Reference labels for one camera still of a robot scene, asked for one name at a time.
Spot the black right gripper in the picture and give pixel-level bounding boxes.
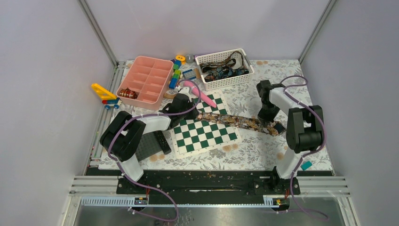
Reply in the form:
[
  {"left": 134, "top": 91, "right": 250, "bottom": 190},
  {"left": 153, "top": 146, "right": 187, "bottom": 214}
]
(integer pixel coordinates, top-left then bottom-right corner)
[{"left": 258, "top": 101, "right": 280, "bottom": 128}]

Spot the brown floral patterned tie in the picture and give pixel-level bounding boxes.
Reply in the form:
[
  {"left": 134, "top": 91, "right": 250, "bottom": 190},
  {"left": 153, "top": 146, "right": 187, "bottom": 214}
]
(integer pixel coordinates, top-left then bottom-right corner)
[{"left": 196, "top": 113, "right": 286, "bottom": 136}]

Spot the pink divided organizer tray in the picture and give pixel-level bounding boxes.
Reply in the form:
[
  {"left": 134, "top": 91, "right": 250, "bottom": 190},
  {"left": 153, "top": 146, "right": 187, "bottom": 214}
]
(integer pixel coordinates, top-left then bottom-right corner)
[{"left": 116, "top": 56, "right": 173, "bottom": 110}]

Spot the white perforated plastic basket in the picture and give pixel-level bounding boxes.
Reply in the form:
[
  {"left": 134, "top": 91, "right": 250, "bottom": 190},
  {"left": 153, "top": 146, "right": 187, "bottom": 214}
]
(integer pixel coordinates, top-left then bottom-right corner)
[{"left": 195, "top": 48, "right": 254, "bottom": 91}]

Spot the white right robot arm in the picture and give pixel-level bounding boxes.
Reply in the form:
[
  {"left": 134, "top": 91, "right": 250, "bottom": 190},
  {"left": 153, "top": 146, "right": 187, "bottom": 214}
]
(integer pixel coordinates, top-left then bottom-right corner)
[{"left": 256, "top": 80, "right": 325, "bottom": 194}]

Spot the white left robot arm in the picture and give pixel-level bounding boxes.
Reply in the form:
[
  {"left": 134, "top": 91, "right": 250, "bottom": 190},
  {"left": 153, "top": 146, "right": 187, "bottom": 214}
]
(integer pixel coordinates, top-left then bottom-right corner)
[{"left": 100, "top": 87, "right": 199, "bottom": 194}]

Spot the wooden arch block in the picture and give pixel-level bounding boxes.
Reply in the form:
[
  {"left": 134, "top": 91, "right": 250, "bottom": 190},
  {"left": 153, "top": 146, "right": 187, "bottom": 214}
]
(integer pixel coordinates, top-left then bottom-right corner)
[{"left": 164, "top": 90, "right": 177, "bottom": 99}]

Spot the blue grey lego brick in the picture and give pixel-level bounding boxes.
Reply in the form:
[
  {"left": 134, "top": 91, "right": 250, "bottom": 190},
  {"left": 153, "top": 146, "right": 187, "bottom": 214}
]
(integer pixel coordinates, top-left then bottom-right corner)
[{"left": 182, "top": 69, "right": 197, "bottom": 80}]

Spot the wooden rectangular block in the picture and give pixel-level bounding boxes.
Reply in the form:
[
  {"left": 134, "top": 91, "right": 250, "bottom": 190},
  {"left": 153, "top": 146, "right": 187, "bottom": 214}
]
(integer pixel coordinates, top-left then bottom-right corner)
[{"left": 194, "top": 68, "right": 201, "bottom": 80}]

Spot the green white chessboard mat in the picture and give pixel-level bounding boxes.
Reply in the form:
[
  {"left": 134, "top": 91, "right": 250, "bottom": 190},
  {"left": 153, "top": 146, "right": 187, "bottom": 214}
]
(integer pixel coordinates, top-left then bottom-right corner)
[{"left": 168, "top": 90, "right": 242, "bottom": 159}]

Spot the colourful lego block vehicle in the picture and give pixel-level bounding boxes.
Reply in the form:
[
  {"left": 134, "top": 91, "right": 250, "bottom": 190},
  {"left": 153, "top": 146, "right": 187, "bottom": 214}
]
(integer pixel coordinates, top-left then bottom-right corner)
[{"left": 168, "top": 55, "right": 185, "bottom": 89}]

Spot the purple glitter microphone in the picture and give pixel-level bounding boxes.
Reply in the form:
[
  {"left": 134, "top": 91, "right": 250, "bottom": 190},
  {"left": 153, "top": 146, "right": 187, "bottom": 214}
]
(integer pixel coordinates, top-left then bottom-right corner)
[{"left": 185, "top": 54, "right": 195, "bottom": 64}]

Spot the blue patterned tie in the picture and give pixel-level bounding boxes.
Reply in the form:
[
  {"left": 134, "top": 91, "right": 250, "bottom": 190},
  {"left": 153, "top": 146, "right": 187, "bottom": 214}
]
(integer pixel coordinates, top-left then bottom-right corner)
[{"left": 204, "top": 67, "right": 249, "bottom": 82}]

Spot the grey lego baseplate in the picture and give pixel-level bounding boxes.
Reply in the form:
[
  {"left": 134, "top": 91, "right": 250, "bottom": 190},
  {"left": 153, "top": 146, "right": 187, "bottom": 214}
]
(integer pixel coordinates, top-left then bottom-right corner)
[{"left": 136, "top": 132, "right": 162, "bottom": 162}]

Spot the rolled red patterned tie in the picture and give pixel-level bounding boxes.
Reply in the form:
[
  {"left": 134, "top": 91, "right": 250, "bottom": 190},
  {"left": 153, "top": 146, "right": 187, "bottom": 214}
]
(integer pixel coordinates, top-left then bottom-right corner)
[{"left": 119, "top": 88, "right": 138, "bottom": 99}]

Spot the small teal block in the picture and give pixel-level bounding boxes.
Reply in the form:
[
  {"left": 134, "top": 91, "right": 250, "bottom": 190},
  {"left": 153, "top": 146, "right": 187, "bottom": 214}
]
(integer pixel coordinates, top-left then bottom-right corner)
[{"left": 300, "top": 161, "right": 312, "bottom": 171}]

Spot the yellow toy crane car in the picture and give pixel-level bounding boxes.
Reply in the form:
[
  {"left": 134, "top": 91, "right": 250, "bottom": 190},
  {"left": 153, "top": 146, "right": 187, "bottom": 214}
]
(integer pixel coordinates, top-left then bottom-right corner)
[{"left": 91, "top": 83, "right": 122, "bottom": 110}]

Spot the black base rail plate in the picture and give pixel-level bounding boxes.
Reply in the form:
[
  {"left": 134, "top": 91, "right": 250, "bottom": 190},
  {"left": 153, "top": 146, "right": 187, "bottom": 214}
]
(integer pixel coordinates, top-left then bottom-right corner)
[{"left": 116, "top": 169, "right": 302, "bottom": 206}]

